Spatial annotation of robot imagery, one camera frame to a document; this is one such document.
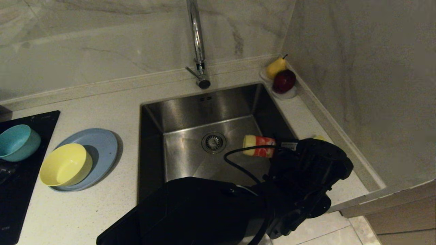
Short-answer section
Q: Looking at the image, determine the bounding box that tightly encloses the metal sink drain strainer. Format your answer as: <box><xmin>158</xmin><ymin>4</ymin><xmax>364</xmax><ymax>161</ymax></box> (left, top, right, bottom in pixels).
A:
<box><xmin>201</xmin><ymin>132</ymin><xmax>227</xmax><ymax>154</ymax></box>

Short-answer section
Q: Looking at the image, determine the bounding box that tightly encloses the stainless steel sink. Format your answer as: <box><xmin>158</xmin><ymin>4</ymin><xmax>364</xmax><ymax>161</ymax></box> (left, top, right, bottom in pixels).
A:
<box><xmin>137</xmin><ymin>83</ymin><xmax>300</xmax><ymax>215</ymax></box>

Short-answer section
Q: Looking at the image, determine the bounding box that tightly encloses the small white dish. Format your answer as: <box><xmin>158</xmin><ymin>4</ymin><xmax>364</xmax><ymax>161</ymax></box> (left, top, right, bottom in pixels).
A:
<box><xmin>260</xmin><ymin>66</ymin><xmax>299</xmax><ymax>100</ymax></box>

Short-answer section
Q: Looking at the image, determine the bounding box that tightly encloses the red apple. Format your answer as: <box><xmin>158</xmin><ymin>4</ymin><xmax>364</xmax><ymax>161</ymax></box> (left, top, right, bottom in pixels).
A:
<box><xmin>272</xmin><ymin>69</ymin><xmax>297</xmax><ymax>94</ymax></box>

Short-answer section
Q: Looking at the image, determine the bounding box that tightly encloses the yellow pear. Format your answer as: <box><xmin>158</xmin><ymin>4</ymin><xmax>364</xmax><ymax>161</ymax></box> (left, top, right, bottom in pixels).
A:
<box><xmin>266</xmin><ymin>54</ymin><xmax>289</xmax><ymax>80</ymax></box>

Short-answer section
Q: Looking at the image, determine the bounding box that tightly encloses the chrome faucet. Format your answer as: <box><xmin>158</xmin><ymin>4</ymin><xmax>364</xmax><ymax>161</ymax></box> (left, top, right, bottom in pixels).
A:
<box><xmin>185</xmin><ymin>0</ymin><xmax>211</xmax><ymax>89</ymax></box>

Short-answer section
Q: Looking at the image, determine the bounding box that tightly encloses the blue plate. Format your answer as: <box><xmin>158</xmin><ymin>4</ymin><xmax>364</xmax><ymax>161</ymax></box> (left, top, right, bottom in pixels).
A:
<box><xmin>51</xmin><ymin>128</ymin><xmax>118</xmax><ymax>192</ymax></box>

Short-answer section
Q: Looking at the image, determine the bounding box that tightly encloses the yellow bowl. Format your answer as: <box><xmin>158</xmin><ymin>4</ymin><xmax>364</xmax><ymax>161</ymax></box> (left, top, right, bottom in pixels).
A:
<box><xmin>39</xmin><ymin>143</ymin><xmax>93</xmax><ymax>187</ymax></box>

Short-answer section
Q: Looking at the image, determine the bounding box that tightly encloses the black induction cooktop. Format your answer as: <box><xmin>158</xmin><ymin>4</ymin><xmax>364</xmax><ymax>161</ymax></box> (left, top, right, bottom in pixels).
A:
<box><xmin>0</xmin><ymin>110</ymin><xmax>61</xmax><ymax>245</ymax></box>

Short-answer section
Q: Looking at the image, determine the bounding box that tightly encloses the teal bowl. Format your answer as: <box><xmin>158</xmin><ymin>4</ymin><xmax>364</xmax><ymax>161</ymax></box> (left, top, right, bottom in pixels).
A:
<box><xmin>0</xmin><ymin>124</ymin><xmax>41</xmax><ymax>162</ymax></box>

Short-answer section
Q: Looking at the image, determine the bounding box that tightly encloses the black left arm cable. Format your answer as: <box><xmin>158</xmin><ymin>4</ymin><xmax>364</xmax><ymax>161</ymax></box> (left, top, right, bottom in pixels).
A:
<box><xmin>223</xmin><ymin>145</ymin><xmax>277</xmax><ymax>186</ymax></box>

